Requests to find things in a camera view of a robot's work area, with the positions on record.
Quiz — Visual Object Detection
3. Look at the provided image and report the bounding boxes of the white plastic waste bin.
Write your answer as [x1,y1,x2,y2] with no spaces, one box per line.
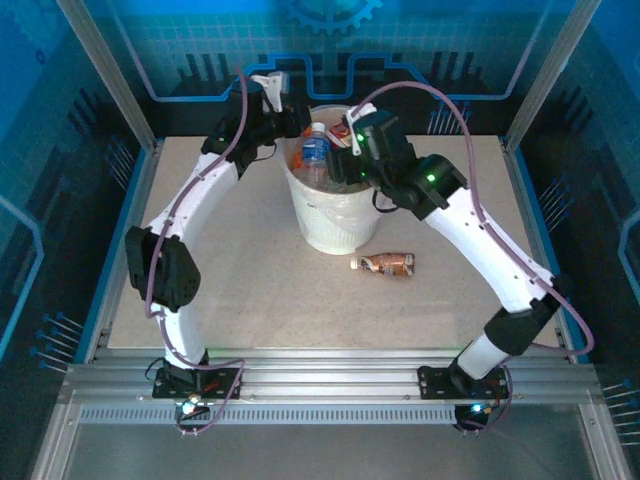
[282,103,384,256]

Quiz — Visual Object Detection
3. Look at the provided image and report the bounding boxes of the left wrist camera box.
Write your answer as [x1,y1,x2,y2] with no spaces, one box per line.
[249,71,291,114]

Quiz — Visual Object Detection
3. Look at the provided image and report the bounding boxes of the aluminium table side rail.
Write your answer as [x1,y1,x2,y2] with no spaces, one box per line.
[499,135,589,364]
[82,138,165,364]

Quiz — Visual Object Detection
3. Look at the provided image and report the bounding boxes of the white bin with plastic liner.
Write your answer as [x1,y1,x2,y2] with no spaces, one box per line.
[282,103,386,236]

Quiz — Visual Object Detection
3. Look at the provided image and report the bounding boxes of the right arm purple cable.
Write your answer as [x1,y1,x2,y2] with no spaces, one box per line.
[349,80,596,437]

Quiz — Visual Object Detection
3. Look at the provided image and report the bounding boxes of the blue label Pocari bottle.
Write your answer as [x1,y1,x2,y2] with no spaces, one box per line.
[301,122,332,186]

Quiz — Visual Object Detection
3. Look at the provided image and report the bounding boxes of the aluminium frame post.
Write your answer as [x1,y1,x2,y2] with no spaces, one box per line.
[54,0,164,154]
[503,0,604,154]

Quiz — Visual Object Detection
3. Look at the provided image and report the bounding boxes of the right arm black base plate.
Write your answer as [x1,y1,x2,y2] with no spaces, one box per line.
[415,364,510,401]

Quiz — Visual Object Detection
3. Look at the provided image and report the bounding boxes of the small LED circuit board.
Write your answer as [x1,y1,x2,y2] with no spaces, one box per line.
[174,394,211,422]
[453,399,496,426]

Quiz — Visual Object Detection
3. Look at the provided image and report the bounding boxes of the aluminium mounting rail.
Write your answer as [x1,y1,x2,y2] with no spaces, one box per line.
[58,347,606,407]

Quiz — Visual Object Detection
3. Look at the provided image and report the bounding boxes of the brown label coffee bottle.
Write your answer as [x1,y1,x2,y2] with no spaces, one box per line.
[349,251,417,281]

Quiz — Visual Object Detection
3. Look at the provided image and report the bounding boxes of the slotted grey cable duct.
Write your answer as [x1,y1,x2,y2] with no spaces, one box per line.
[78,405,469,426]

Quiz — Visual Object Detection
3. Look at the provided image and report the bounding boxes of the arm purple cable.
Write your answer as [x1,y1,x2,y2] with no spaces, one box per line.
[144,64,248,437]
[349,80,596,437]

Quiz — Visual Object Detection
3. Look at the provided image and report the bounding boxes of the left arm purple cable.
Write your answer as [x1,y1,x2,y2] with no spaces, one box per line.
[144,64,248,437]

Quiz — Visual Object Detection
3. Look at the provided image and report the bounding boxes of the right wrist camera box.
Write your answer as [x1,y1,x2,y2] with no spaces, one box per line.
[347,102,378,156]

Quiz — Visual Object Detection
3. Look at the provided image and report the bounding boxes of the grey metal base panel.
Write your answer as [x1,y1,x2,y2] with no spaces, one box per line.
[29,399,634,480]

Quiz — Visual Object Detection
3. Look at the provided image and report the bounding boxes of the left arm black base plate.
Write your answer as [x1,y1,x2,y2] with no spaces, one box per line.
[152,367,244,401]

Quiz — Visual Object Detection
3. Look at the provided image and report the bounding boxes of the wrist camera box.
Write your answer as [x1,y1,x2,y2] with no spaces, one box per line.
[347,102,378,156]
[249,71,291,114]

